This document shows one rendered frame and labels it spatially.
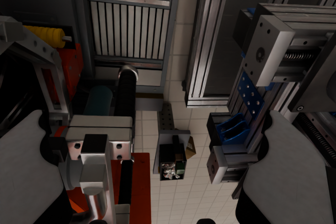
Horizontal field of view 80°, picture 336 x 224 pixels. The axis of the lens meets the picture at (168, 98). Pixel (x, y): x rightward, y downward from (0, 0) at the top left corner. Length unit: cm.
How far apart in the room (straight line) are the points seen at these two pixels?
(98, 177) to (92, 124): 8
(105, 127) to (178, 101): 126
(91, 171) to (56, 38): 49
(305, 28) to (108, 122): 42
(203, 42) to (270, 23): 58
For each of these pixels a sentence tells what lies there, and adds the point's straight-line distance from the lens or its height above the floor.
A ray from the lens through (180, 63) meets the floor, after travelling 134.
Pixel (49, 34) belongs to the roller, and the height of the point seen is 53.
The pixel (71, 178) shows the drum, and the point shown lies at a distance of 48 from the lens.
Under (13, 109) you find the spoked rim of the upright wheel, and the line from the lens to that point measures 70.
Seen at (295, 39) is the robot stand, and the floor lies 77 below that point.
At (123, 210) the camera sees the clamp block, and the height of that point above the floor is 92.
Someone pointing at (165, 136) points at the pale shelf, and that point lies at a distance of 111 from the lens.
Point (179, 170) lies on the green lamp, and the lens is 99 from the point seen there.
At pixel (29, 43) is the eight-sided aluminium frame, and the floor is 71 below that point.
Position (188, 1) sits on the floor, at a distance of 119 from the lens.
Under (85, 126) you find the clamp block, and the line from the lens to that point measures 32.
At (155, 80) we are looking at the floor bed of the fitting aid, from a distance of 131.
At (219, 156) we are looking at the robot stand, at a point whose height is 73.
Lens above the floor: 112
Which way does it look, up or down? 48 degrees down
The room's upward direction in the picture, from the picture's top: 172 degrees clockwise
